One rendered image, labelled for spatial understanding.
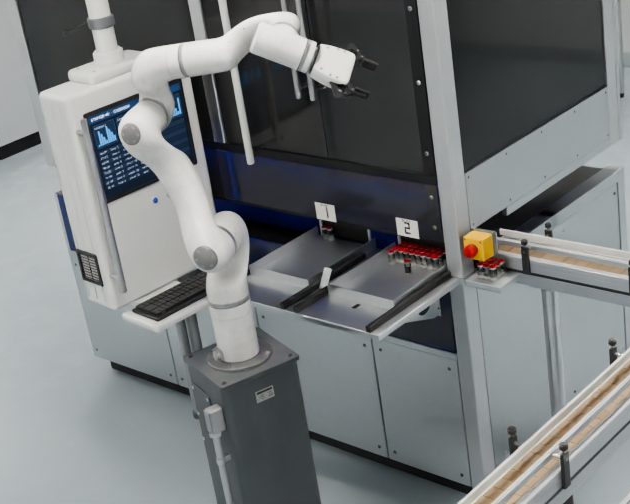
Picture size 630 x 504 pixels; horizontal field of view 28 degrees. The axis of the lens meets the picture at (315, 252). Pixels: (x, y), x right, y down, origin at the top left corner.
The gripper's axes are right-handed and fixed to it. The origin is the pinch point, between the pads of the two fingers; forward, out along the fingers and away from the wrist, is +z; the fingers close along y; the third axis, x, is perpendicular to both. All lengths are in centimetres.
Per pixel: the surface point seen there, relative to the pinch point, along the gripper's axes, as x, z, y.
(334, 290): -79, 20, 22
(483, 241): -50, 54, 4
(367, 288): -78, 29, 18
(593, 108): -68, 87, -70
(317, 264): -99, 16, 6
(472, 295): -72, 61, 11
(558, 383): -81, 97, 25
